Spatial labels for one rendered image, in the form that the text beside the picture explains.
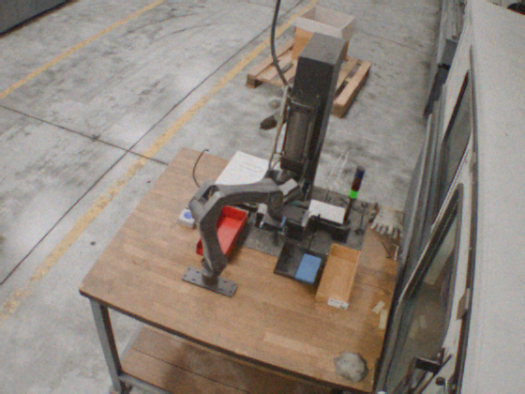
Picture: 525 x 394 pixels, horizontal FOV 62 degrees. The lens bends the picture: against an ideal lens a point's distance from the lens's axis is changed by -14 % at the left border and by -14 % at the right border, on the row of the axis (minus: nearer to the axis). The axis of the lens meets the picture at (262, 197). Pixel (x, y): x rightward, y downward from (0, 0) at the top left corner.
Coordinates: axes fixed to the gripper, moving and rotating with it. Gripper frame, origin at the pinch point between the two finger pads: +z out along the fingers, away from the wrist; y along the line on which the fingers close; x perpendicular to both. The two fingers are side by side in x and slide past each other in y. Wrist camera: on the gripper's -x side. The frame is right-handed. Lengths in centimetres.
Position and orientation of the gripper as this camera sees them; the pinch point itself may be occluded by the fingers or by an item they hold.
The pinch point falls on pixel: (276, 218)
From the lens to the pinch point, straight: 189.6
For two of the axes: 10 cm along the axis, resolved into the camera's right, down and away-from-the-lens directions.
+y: 3.5, -8.9, 3.0
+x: -9.4, -3.2, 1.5
